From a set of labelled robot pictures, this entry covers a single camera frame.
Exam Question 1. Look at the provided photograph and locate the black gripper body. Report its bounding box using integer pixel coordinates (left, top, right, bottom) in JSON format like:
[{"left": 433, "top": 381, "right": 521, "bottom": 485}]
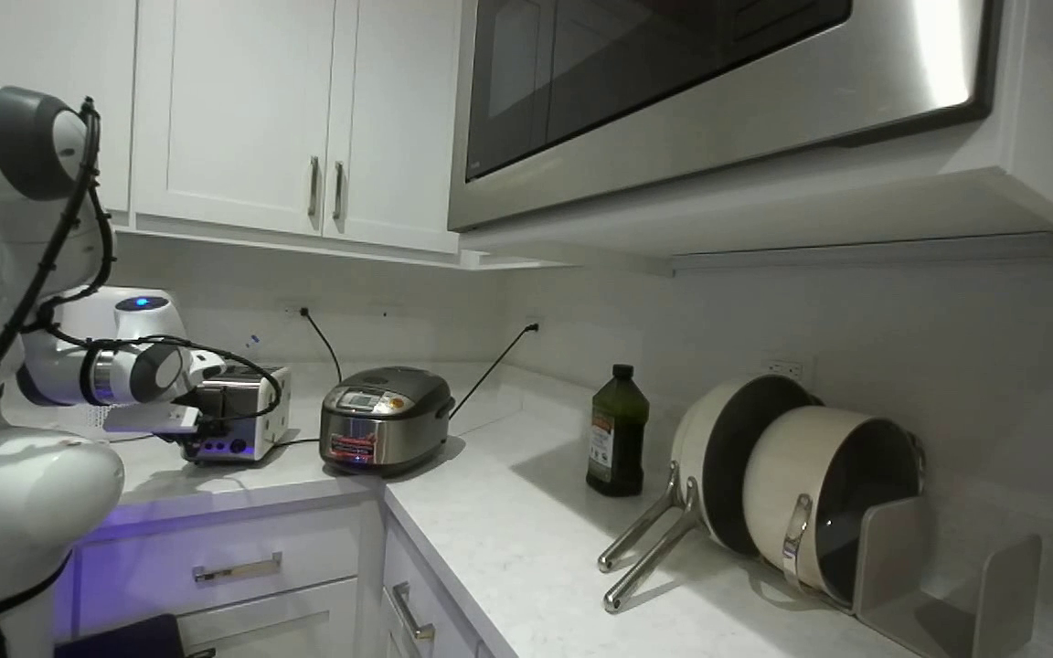
[{"left": 176, "top": 378, "right": 237, "bottom": 428}]

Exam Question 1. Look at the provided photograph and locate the silver two-slot toaster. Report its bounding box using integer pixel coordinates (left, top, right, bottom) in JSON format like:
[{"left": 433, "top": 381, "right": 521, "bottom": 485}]
[{"left": 183, "top": 364, "right": 295, "bottom": 467}]

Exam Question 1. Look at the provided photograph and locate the silver black rice cooker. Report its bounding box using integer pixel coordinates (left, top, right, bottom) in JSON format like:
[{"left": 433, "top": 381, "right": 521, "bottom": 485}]
[{"left": 318, "top": 364, "right": 457, "bottom": 479}]

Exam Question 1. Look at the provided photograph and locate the white air purifier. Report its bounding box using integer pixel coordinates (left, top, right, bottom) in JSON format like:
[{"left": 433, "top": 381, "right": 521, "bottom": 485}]
[{"left": 54, "top": 286, "right": 189, "bottom": 424}]

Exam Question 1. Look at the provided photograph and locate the white kitchen drawer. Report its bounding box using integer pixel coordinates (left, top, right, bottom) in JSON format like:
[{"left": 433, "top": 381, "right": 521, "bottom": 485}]
[
  {"left": 378, "top": 522, "right": 485, "bottom": 658},
  {"left": 67, "top": 505, "right": 373, "bottom": 637}
]

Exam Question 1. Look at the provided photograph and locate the white double-door upper cabinet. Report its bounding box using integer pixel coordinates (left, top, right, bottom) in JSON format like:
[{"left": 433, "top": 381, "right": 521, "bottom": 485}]
[{"left": 0, "top": 0, "right": 470, "bottom": 262}]

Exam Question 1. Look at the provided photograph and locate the dark green glass bottle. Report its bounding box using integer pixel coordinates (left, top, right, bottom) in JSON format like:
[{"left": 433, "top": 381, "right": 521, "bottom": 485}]
[{"left": 580, "top": 364, "right": 652, "bottom": 501}]

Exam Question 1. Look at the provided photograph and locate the stainless steel microwave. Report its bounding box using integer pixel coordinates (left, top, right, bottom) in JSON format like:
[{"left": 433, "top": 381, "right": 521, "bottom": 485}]
[{"left": 446, "top": 0, "right": 1005, "bottom": 236}]

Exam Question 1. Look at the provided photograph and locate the cream pot dark interior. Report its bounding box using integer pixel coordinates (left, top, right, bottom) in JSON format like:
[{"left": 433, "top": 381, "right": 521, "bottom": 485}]
[{"left": 740, "top": 404, "right": 928, "bottom": 608}]

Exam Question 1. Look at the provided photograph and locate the grey pan rack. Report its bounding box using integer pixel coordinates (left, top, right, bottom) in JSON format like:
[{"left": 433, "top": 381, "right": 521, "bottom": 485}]
[{"left": 851, "top": 490, "right": 1046, "bottom": 658}]

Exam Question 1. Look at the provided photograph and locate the black toaster power cord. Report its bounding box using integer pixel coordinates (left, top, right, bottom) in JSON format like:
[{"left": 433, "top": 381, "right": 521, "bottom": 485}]
[{"left": 295, "top": 305, "right": 345, "bottom": 389}]

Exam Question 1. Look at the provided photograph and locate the silver drawer handle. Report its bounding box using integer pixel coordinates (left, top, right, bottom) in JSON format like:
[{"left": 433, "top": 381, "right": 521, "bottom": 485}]
[
  {"left": 390, "top": 580, "right": 439, "bottom": 646},
  {"left": 189, "top": 550, "right": 284, "bottom": 589}
]

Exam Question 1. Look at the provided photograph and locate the silver cabinet door handle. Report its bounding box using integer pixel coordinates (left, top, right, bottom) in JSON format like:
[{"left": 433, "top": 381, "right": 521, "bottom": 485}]
[
  {"left": 305, "top": 153, "right": 326, "bottom": 231},
  {"left": 328, "top": 159, "right": 350, "bottom": 236}
]

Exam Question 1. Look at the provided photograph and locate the black rice cooker cord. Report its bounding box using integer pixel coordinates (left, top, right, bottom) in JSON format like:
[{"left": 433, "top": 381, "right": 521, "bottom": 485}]
[{"left": 446, "top": 323, "right": 541, "bottom": 424}]

